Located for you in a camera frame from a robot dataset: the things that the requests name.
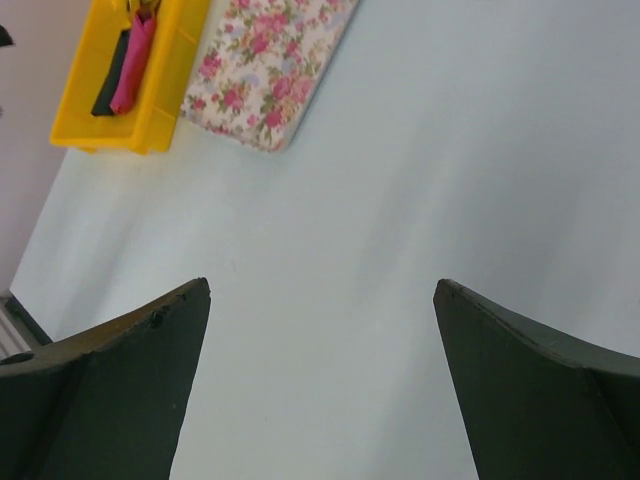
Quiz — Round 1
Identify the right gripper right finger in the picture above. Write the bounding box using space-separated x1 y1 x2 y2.
433 279 639 479

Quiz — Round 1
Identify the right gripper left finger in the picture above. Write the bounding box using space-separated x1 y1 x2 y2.
1 278 210 479

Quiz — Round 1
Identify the black rolled napkin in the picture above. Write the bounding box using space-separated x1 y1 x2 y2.
91 29 131 117

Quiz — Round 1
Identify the yellow plastic bin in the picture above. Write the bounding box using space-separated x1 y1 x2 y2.
50 1 211 155

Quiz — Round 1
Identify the floral pattern tray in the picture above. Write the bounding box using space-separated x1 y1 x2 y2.
181 0 358 153

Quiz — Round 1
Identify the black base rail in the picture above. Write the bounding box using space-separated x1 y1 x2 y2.
1 290 52 348

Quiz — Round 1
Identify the aluminium frame rail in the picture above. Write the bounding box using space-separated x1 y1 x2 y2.
1 298 32 359

